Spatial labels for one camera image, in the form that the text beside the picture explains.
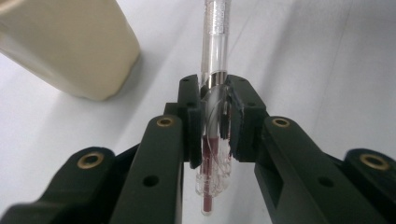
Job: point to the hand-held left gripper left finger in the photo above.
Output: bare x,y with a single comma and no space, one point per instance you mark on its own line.
162,161

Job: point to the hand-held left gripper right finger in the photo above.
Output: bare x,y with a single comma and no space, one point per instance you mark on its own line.
292,161

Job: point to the clear pen with red ink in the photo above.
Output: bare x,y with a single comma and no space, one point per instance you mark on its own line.
214,46

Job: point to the cream pen holder cup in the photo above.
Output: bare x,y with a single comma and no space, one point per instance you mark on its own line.
68,43

